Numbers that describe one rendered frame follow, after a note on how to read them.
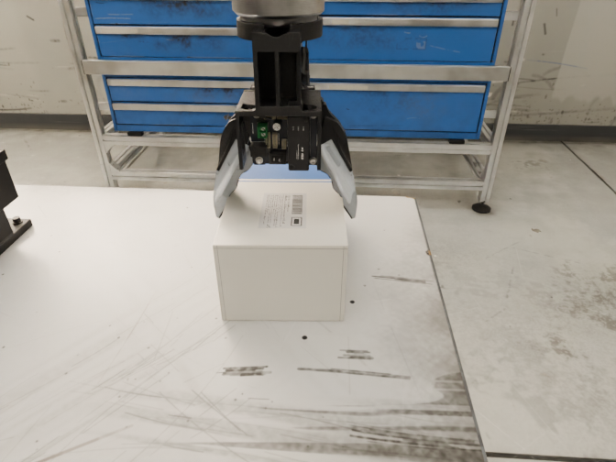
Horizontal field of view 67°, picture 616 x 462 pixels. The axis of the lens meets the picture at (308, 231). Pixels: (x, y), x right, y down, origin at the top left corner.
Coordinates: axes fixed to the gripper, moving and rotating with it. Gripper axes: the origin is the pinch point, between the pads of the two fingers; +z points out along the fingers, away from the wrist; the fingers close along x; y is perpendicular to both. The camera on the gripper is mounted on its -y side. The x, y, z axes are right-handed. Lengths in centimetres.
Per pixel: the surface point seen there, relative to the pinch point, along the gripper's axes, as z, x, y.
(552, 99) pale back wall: 52, 139, -217
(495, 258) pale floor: 76, 72, -98
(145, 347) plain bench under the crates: 6.4, -12.5, 13.6
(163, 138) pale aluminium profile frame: 47, -59, -141
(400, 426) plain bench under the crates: 6.3, 9.7, 21.6
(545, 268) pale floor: 76, 89, -92
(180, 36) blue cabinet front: 6, -47, -142
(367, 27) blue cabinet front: 3, 23, -138
